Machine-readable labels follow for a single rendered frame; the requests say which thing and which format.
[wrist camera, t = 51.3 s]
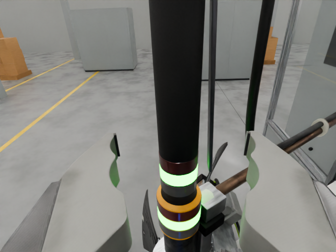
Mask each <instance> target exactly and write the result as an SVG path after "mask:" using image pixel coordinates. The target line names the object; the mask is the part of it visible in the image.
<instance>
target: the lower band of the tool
mask: <svg viewBox="0 0 336 252"><path fill-rule="evenodd" d="M161 188H162V187H161V185H160V186H159V187H158V189H157V193H156V196H157V200H158V202H159V204H160V205H161V206H162V207H163V208H164V209H166V210H168V211H170V212H174V213H185V212H189V211H191V210H193V209H194V208H195V207H196V206H198V204H199V203H200V201H201V197H202V193H201V190H200V188H199V186H198V185H197V186H196V189H197V195H196V197H195V199H194V200H193V201H192V202H191V203H189V204H186V205H172V204H170V203H168V202H166V201H165V200H164V199H163V197H162V195H161ZM161 215H162V214H161ZM162 216H163V215H162ZM163 217H164V216H163ZM164 218H166V217H164ZM193 218H194V217H193ZM193 218H192V219H193ZM166 219H167V218H166ZM192 219H189V220H186V221H172V220H169V219H167V220H169V221H172V222H177V223H182V222H187V221H190V220H192ZM161 223H162V222H161ZM162 224H163V223H162ZM196 224H197V223H196ZM196 224H195V225H196ZM163 225H164V224H163ZM195 225H194V226H195ZM164 226H165V225H164ZM194 226H193V227H194ZM165 227H166V226H165ZM193 227H191V228H193ZM167 228H168V227H167ZM191 228H189V229H191ZM168 229H170V228H168ZM189 229H186V230H173V229H170V230H173V231H178V232H181V231H187V230H189ZM198 229H199V228H198ZM198 229H197V231H198ZM161 231H162V229H161ZM197 231H196V232H197ZM162 232H163V231H162ZM196 232H195V233H196ZM163 233H164V232H163ZM195 233H194V234H195ZM164 234H165V233H164ZM194 234H193V235H194ZM165 235H166V234H165ZM193 235H192V236H193ZM166 236H167V237H169V238H171V239H174V240H186V239H188V238H190V237H192V236H190V237H188V238H183V239H176V238H172V237H170V236H168V235H166Z"/></svg>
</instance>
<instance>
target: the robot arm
mask: <svg viewBox="0 0 336 252"><path fill-rule="evenodd" d="M244 156H246V158H247V159H248V161H249V166H248V171H247V176H246V181H247V183H248V184H249V186H250V188H251V191H249V192H248V193H247V195H246V199H245V204H244V208H243V213H242V217H241V222H240V232H239V246H240V248H241V250H242V251H243V252H336V195H335V194H334V193H333V192H332V191H331V190H330V189H329V188H328V187H327V185H326V184H325V183H324V182H322V181H316V180H314V179H313V178H312V177H311V175H310V174H309V173H308V172H307V171H306V170H305V169H304V168H303V167H302V166H301V165H300V164H299V163H298V162H297V161H296V160H295V159H294V158H292V157H291V156H290V155H289V154H288V153H286V152H285V151H284V150H282V149H281V148H280V147H278V146H277V145H275V144H274V143H273V142H271V141H270V140H269V139H267V138H266V137H264V136H263V135H262V134H260V133H259V132H257V131H246V136H245V145H244ZM118 157H120V151H119V146H118V140H117V135H116V133H112V132H109V133H107V134H105V135H104V136H103V137H102V138H101V139H100V140H98V141H97V142H96V143H95V144H94V145H92V146H91V147H90V148H89V149H88V150H87V151H85V152H84V153H83V154H82V155H81V156H80V157H79V158H78V159H76V160H75V161H74V162H73V163H72V164H71V165H70V167H69V168H68V169H67V170H66V171H65V173H64V174H63V175H62V177H61V178H60V179H59V181H56V182H52V183H51V184H50V185H49V186H48V188H47V189H46V190H45V192H44V193H43V194H42V196H41V197H40V198H39V200H38V201H37V202H36V204H35V205H34V206H33V208H32V209H31V210H30V212H29V213H28V214H27V216H26V217H25V218H24V220H23V221H22V222H21V223H20V225H19V226H18V227H17V229H16V230H15V231H14V233H13V234H12V235H11V237H10V238H9V239H8V241H7V242H6V243H5V245H4V246H3V248H2V249H1V250H0V252H128V251H129V250H130V248H131V246H132V236H131V230H130V224H129V219H128V214H127V208H126V203H125V198H124V195H123V193H122V192H121V191H119V190H118V189H117V186H118V184H119V182H120V176H119V171H118V166H117V159H118Z"/></svg>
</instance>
